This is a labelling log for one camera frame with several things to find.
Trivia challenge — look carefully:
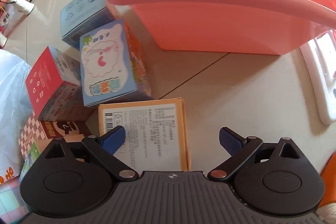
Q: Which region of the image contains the white foam tray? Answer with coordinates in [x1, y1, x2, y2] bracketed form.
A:
[300, 30, 335, 124]

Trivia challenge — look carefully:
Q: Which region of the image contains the light blue cardboard box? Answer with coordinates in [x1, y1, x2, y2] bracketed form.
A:
[60, 0, 114, 50]

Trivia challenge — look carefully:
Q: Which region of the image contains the blue cartoon picture box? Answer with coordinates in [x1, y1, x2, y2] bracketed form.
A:
[80, 19, 151, 107]

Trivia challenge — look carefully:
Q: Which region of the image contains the white plastic shopping bag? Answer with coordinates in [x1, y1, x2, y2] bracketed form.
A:
[0, 50, 33, 184]

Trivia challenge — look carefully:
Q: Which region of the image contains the orange cardboard box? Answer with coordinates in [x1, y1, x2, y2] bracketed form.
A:
[98, 98, 191, 173]

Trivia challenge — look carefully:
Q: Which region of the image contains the checkered brown snack box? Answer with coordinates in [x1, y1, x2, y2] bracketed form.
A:
[18, 111, 91, 160]

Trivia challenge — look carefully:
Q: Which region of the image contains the red cardboard box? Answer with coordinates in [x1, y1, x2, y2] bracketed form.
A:
[26, 46, 94, 122]

